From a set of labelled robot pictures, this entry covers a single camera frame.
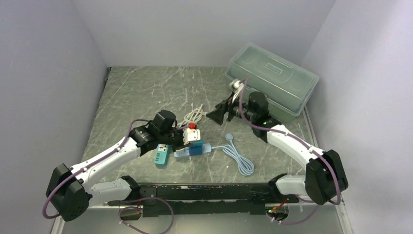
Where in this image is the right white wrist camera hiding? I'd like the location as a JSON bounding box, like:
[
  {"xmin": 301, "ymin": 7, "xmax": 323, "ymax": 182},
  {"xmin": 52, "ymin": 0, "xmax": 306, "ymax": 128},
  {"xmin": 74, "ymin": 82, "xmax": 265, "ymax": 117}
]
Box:
[{"xmin": 229, "ymin": 79, "xmax": 245, "ymax": 104}]

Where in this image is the black base frame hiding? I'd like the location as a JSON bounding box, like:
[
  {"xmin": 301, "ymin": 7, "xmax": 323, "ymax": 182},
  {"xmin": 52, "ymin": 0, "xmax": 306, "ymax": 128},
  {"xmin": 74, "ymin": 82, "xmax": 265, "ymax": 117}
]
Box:
[{"xmin": 107, "ymin": 183, "xmax": 298, "ymax": 217}]

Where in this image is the teal power strip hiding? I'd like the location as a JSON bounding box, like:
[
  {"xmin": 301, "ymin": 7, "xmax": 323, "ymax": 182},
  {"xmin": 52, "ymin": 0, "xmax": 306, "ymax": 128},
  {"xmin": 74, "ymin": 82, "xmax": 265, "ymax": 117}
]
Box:
[{"xmin": 153, "ymin": 104, "xmax": 214, "ymax": 167}]

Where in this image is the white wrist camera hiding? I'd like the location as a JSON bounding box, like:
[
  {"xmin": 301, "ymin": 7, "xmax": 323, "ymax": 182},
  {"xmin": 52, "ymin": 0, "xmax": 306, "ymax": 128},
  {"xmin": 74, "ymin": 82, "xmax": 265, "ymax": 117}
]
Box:
[
  {"xmin": 183, "ymin": 122, "xmax": 201, "ymax": 145},
  {"xmin": 229, "ymin": 79, "xmax": 245, "ymax": 104}
]

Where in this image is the blue cube adapter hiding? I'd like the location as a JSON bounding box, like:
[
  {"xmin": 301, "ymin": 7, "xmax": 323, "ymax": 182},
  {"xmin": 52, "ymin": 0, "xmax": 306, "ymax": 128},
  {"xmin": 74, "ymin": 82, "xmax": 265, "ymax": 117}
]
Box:
[{"xmin": 188, "ymin": 146, "xmax": 203, "ymax": 156}]

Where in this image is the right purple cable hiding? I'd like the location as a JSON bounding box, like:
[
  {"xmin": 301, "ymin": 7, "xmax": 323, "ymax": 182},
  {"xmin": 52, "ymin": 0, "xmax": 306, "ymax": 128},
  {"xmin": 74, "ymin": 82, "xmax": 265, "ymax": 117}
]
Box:
[{"xmin": 238, "ymin": 77, "xmax": 342, "ymax": 226}]

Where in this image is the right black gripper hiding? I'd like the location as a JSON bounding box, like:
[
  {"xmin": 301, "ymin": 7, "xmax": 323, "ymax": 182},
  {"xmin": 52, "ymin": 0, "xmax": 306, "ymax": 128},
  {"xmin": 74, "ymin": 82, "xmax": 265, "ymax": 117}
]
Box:
[{"xmin": 206, "ymin": 92, "xmax": 256, "ymax": 126}]

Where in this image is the green plastic toolbox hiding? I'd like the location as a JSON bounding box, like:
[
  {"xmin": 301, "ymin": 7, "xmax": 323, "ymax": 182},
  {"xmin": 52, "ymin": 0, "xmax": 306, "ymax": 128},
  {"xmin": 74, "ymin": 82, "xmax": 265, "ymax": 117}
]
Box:
[{"xmin": 226, "ymin": 43, "xmax": 319, "ymax": 117}]

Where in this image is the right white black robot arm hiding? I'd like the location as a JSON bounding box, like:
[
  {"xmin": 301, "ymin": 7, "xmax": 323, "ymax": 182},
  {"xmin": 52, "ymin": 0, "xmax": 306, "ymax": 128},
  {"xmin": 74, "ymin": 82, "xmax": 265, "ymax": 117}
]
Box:
[{"xmin": 206, "ymin": 92, "xmax": 348, "ymax": 205}]

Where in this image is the white blue charger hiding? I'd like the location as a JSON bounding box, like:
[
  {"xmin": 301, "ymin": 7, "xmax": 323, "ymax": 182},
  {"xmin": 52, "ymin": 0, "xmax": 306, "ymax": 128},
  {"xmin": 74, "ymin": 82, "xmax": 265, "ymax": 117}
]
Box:
[{"xmin": 191, "ymin": 140, "xmax": 204, "ymax": 147}]

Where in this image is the light blue power strip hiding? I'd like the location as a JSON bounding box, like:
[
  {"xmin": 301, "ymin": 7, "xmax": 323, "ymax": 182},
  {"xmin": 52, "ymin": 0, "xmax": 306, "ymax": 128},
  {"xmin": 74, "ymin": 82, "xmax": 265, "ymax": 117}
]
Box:
[{"xmin": 173, "ymin": 133, "xmax": 255, "ymax": 176}]

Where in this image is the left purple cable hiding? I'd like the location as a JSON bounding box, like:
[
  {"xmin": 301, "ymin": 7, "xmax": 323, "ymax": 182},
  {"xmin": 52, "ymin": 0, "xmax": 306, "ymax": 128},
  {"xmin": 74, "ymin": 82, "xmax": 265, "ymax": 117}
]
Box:
[{"xmin": 42, "ymin": 118, "xmax": 175, "ymax": 234}]

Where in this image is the purple cable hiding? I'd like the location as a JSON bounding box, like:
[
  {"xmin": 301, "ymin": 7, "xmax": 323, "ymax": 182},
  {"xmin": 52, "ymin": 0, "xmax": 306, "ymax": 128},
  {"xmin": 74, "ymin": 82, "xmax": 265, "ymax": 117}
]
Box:
[
  {"xmin": 238, "ymin": 77, "xmax": 342, "ymax": 226},
  {"xmin": 42, "ymin": 118, "xmax": 175, "ymax": 234}
]

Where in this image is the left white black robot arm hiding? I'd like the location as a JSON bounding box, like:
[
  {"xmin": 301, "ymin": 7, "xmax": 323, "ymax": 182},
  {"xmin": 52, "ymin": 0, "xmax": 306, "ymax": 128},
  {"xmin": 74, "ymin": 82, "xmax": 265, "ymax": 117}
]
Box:
[{"xmin": 42, "ymin": 110, "xmax": 189, "ymax": 221}]

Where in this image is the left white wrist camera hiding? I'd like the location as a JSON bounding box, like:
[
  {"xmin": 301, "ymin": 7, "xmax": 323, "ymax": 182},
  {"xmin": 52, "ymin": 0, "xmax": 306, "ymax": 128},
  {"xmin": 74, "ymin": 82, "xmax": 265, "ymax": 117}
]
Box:
[{"xmin": 183, "ymin": 122, "xmax": 201, "ymax": 145}]

